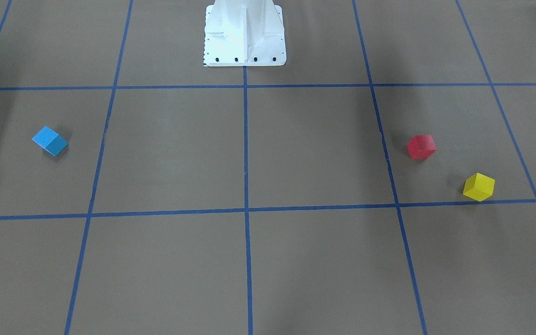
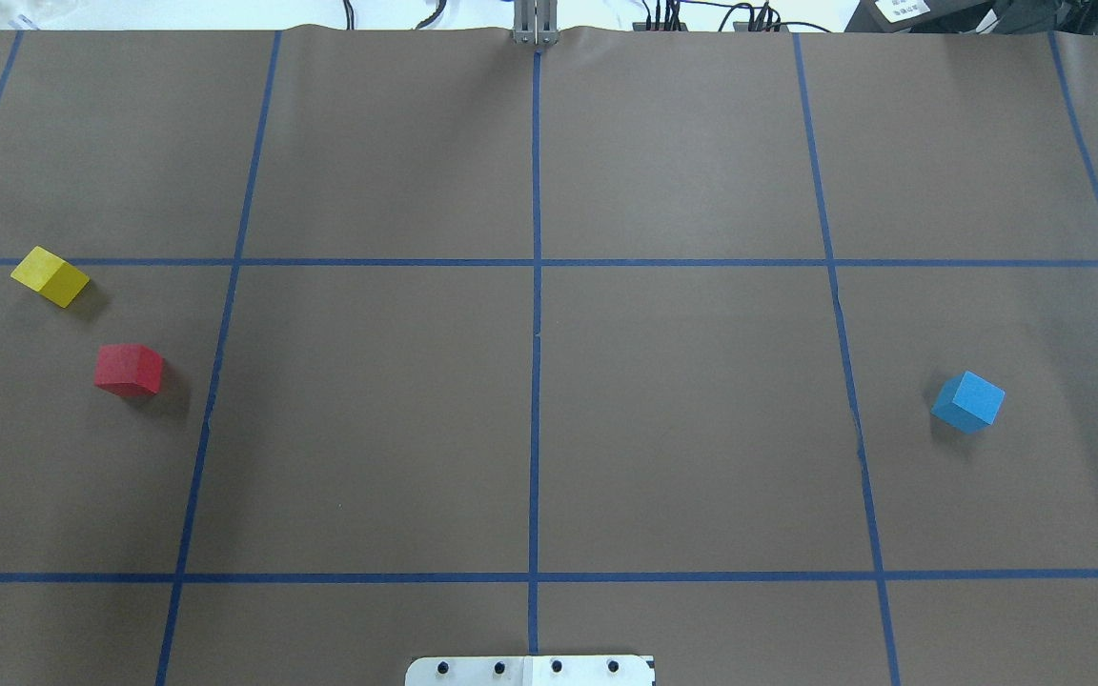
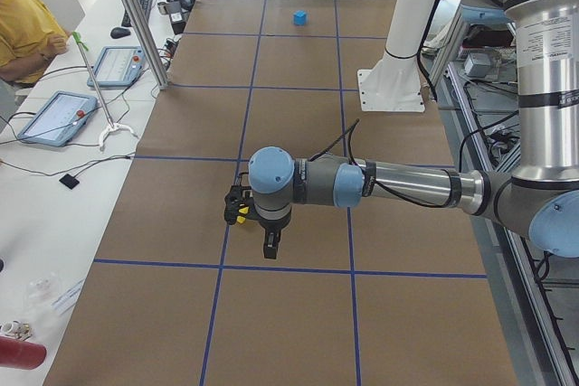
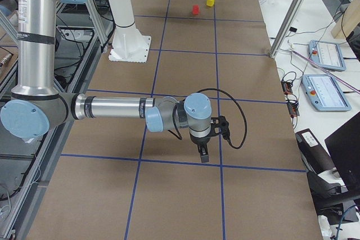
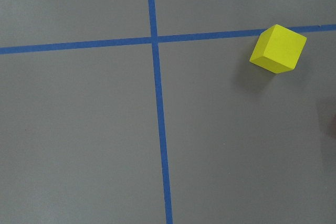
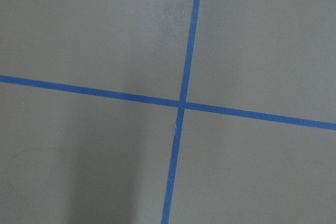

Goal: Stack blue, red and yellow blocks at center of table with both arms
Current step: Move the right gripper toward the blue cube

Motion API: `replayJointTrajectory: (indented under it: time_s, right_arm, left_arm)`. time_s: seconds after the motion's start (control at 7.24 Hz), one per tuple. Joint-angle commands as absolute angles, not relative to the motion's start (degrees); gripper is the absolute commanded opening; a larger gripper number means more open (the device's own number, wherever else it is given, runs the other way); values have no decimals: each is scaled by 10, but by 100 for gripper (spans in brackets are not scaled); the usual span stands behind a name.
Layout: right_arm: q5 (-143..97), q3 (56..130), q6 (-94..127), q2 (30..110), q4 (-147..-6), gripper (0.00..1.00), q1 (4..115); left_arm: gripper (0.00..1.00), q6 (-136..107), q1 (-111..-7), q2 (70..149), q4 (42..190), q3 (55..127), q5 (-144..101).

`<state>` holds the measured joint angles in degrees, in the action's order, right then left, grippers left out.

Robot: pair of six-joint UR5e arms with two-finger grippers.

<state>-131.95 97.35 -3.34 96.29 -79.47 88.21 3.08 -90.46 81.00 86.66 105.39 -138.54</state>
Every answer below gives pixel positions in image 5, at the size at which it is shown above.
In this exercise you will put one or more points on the blue tape line lengthwise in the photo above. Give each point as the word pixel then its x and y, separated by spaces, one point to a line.
pixel 160 112

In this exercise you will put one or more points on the blue tape line crosswise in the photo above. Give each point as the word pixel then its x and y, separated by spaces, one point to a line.
pixel 129 41

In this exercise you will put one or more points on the red cube block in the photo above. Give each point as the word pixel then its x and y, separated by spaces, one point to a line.
pixel 333 127

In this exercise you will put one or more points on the yellow cube block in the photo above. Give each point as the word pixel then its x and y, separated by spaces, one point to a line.
pixel 278 49

